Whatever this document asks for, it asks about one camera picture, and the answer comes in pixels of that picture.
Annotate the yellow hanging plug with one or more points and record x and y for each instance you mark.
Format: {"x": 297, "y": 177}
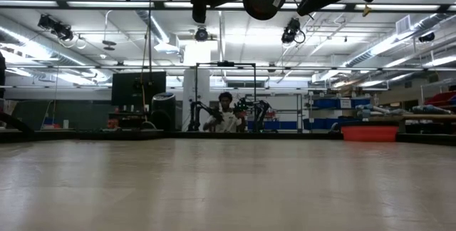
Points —
{"x": 366, "y": 10}

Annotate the white air vent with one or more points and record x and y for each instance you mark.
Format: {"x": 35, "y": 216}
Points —
{"x": 403, "y": 25}

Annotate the background black robot rig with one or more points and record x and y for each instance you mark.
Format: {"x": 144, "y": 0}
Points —
{"x": 254, "y": 81}

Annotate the blue storage bin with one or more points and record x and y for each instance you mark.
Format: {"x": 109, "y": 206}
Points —
{"x": 327, "y": 103}

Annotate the black monitor screen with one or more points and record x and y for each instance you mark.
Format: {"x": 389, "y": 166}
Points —
{"x": 124, "y": 88}

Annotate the person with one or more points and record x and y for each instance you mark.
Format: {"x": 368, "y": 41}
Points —
{"x": 228, "y": 122}

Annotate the black spotlight cluster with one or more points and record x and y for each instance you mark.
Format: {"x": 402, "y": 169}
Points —
{"x": 57, "y": 28}

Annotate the red collapsible bin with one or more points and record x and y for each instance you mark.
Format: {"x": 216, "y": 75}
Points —
{"x": 370, "y": 134}

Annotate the red tilted bin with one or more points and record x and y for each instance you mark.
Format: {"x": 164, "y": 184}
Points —
{"x": 440, "y": 99}

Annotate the wooden workbench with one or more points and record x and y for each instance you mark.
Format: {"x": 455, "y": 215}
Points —
{"x": 427, "y": 117}

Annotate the blue tilted bin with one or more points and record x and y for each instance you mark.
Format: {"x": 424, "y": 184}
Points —
{"x": 453, "y": 100}

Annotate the small black hanging camera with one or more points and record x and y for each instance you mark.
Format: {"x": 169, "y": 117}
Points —
{"x": 201, "y": 34}

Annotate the silver air duct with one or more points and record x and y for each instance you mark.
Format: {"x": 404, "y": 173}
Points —
{"x": 392, "y": 42}

